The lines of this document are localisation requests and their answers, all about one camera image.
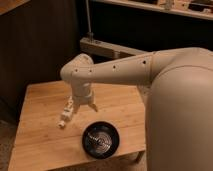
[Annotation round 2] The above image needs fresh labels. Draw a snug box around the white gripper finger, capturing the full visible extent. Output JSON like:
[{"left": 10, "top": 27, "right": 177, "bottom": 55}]
[
  {"left": 89, "top": 103, "right": 98, "bottom": 112},
  {"left": 71, "top": 104, "right": 80, "bottom": 115}
]

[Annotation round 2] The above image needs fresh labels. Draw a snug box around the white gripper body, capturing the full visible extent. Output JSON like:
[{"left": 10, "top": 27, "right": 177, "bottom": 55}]
[{"left": 72, "top": 83, "right": 94, "bottom": 105}]

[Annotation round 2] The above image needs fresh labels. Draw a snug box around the small white plastic bottle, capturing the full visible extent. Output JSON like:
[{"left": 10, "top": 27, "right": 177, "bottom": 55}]
[{"left": 58, "top": 98, "right": 74, "bottom": 129}]

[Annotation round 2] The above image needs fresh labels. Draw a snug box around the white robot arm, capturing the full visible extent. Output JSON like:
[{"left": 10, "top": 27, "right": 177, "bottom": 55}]
[{"left": 60, "top": 47, "right": 213, "bottom": 171}]

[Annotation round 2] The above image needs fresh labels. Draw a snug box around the black ceramic bowl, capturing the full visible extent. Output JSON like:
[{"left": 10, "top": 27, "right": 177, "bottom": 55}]
[{"left": 82, "top": 121, "right": 120, "bottom": 159}]

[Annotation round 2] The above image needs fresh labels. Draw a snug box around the grey metal beam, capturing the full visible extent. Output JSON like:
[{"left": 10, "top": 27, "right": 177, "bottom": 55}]
[{"left": 80, "top": 37, "right": 144, "bottom": 59}]

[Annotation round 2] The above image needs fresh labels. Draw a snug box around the wooden table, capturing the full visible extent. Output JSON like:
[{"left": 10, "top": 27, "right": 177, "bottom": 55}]
[{"left": 8, "top": 81, "right": 145, "bottom": 171}]

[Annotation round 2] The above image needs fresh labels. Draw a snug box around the vertical metal rod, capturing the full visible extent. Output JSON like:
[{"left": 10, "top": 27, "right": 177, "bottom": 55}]
[{"left": 85, "top": 0, "right": 93, "bottom": 42}]

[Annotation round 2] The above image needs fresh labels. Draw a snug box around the wooden shelf with items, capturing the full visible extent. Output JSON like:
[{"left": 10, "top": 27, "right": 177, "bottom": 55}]
[{"left": 93, "top": 0, "right": 213, "bottom": 21}]

